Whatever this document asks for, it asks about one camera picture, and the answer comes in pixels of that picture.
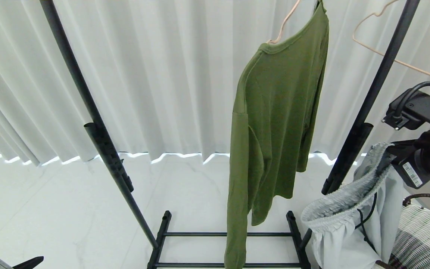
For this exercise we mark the pink clothes hanger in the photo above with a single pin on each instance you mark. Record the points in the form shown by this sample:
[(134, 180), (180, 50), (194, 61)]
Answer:
[(286, 20), (424, 70)]

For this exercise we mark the pale grey shorts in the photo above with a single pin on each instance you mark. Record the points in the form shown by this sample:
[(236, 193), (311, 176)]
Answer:
[(334, 239)]

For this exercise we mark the green printed shirt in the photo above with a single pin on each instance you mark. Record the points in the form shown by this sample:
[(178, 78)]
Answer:
[(274, 130)]

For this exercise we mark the white laundry basket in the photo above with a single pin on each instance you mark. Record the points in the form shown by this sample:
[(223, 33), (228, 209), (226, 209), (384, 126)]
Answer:
[(424, 231)]

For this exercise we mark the black clothes rack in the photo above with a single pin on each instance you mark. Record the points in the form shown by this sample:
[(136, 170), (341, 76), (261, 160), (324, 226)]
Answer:
[(88, 108)]

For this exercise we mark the white curtain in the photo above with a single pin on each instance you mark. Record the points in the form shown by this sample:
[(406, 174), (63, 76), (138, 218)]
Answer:
[(162, 74)]

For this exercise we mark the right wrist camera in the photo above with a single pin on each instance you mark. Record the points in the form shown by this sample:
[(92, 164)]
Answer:
[(424, 108)]

